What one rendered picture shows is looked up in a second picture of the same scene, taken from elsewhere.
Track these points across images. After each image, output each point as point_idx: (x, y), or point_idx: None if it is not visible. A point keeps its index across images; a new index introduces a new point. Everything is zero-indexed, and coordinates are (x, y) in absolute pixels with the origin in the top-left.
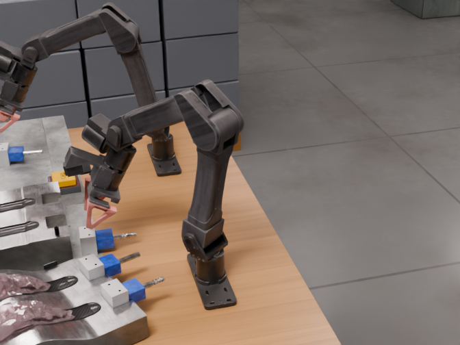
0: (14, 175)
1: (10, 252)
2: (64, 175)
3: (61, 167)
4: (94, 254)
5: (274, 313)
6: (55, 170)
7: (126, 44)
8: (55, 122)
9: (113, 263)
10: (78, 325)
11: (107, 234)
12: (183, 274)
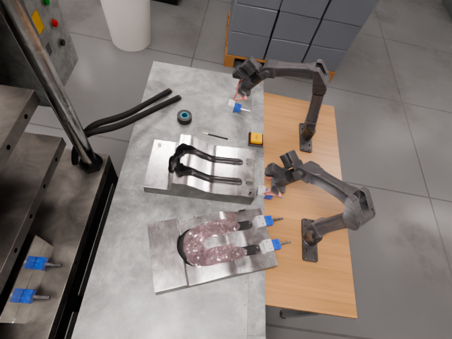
0: (233, 121)
1: (226, 195)
2: (257, 137)
3: (255, 124)
4: (263, 216)
5: (331, 276)
6: (253, 125)
7: (319, 91)
8: (258, 84)
9: (270, 223)
10: (247, 259)
11: None
12: (297, 231)
